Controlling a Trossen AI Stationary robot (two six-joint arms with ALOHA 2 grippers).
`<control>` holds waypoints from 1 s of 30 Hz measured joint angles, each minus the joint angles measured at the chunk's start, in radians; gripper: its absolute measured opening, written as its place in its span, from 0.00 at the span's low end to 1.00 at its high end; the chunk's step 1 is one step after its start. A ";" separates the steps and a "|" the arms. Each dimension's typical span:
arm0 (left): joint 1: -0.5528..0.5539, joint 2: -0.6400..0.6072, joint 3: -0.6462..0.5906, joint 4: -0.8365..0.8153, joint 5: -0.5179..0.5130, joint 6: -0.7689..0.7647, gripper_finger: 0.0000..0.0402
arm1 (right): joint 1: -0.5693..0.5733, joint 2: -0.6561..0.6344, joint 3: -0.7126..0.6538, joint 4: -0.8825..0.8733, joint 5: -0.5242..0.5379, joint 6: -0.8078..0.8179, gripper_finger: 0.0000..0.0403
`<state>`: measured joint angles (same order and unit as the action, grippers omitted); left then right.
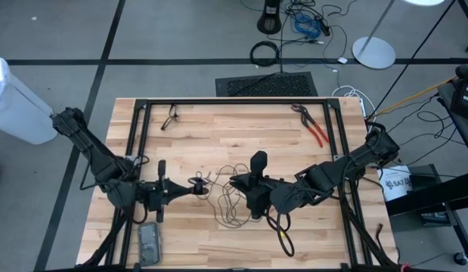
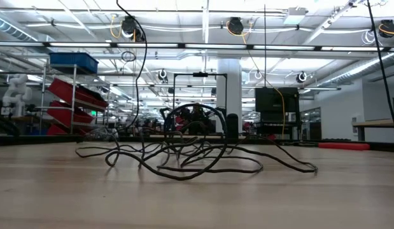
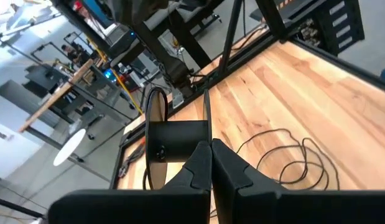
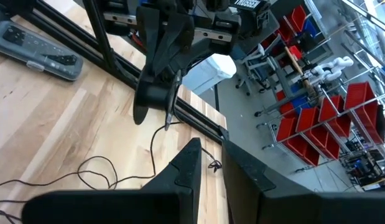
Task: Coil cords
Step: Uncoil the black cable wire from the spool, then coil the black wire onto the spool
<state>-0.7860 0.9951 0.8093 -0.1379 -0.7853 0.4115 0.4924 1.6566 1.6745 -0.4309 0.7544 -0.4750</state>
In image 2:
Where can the black background robot arm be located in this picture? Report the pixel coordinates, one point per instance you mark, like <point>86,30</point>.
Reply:
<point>220,111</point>
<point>168,116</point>

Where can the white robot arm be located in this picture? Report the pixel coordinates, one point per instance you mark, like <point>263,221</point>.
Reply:
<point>16,92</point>

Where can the person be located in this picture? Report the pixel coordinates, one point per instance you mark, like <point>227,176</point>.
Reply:
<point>198,117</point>

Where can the black cylindrical stand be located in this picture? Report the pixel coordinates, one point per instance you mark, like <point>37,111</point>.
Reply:
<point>232,125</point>

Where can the white building column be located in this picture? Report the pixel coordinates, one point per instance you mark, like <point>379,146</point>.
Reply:
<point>228,89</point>

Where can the black monitor cabinet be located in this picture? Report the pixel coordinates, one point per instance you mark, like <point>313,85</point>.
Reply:
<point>274,100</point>

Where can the green exit sign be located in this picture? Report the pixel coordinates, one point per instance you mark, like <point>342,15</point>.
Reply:
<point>94,113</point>

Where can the blue storage bin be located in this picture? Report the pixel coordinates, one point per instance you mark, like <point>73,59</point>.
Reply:
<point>74,62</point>

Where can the red storage bin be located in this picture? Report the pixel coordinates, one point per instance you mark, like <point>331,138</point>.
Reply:
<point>55,130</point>
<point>63,113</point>
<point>61,89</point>

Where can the long ceiling light strip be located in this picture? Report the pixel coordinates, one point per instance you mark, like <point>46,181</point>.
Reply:
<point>82,44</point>

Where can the wooden top desk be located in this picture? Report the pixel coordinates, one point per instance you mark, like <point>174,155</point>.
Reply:
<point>375,123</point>

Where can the thin black slanted pole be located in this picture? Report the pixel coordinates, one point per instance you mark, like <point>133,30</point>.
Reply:
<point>382,63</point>

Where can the black background machine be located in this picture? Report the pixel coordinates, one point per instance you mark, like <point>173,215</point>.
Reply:
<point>4,125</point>

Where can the black background station frame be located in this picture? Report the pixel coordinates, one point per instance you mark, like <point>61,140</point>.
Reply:
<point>200,74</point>

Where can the black aluminium table frame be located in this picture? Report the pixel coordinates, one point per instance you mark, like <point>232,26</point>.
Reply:
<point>40,140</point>

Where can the silver ventilation duct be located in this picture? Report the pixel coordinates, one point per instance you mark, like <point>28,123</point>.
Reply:
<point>12,28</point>

